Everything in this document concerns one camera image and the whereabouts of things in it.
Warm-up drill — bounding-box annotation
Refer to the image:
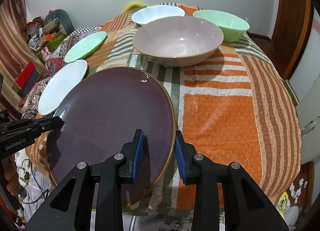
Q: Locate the mint green plate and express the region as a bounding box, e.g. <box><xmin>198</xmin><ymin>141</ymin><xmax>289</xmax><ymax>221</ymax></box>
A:
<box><xmin>64</xmin><ymin>31</ymin><xmax>107</xmax><ymax>63</ymax></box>

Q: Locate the striped patchwork tablecloth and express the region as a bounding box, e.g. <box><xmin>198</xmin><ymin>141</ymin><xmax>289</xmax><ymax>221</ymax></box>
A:
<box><xmin>24</xmin><ymin>2</ymin><xmax>302</xmax><ymax>218</ymax></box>

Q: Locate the left hand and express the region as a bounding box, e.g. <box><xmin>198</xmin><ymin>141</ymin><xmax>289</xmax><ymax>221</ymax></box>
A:
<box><xmin>4</xmin><ymin>155</ymin><xmax>20</xmax><ymax>196</ymax></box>

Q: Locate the yellow foam chair back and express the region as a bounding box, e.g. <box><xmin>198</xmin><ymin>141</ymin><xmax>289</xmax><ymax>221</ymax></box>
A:
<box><xmin>123</xmin><ymin>1</ymin><xmax>146</xmax><ymax>13</ymax></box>

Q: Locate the pink bowl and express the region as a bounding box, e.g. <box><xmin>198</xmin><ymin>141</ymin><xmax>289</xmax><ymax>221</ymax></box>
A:
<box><xmin>133</xmin><ymin>16</ymin><xmax>224</xmax><ymax>67</ymax></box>

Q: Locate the mint green bowl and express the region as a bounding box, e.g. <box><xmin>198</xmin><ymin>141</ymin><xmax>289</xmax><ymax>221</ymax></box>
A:
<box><xmin>193</xmin><ymin>10</ymin><xmax>250</xmax><ymax>43</ymax></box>

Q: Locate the striped red gold curtain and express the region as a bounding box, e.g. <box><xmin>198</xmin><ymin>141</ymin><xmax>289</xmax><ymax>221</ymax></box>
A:
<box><xmin>1</xmin><ymin>0</ymin><xmax>47</xmax><ymax>120</ymax></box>

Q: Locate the grey plush toy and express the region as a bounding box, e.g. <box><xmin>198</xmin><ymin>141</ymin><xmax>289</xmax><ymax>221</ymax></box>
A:
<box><xmin>42</xmin><ymin>9</ymin><xmax>75</xmax><ymax>36</ymax></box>

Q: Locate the pink rabbit toy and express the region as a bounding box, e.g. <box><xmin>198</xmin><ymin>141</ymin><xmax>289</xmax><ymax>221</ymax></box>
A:
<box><xmin>41</xmin><ymin>47</ymin><xmax>52</xmax><ymax>62</ymax></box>

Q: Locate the patterned checkered blanket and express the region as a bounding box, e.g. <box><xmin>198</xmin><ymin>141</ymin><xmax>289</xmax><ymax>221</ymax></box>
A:
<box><xmin>22</xmin><ymin>25</ymin><xmax>102</xmax><ymax>119</ymax></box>

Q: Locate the dark blue box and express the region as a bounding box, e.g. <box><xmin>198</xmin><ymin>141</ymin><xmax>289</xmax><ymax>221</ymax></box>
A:
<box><xmin>18</xmin><ymin>69</ymin><xmax>41</xmax><ymax>98</ymax></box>

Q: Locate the green cardboard box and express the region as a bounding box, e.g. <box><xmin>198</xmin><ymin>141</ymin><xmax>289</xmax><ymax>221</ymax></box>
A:
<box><xmin>35</xmin><ymin>32</ymin><xmax>67</xmax><ymax>57</ymax></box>

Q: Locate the white dotted bowl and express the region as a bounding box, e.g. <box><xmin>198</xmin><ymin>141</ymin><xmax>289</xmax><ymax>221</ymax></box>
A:
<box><xmin>131</xmin><ymin>5</ymin><xmax>185</xmax><ymax>25</ymax></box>

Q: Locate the purple plate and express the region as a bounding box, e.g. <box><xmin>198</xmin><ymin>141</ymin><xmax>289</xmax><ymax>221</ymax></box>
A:
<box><xmin>46</xmin><ymin>67</ymin><xmax>176</xmax><ymax>207</ymax></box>

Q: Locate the white plate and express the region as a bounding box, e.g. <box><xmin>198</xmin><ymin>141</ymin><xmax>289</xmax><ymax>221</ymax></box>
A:
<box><xmin>38</xmin><ymin>59</ymin><xmax>88</xmax><ymax>115</ymax></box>

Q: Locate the red box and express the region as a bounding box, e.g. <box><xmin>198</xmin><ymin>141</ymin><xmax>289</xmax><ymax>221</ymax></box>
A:
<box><xmin>12</xmin><ymin>62</ymin><xmax>36</xmax><ymax>92</ymax></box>

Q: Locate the wooden door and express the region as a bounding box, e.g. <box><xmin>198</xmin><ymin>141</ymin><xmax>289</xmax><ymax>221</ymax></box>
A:
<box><xmin>271</xmin><ymin>0</ymin><xmax>313</xmax><ymax>80</ymax></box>

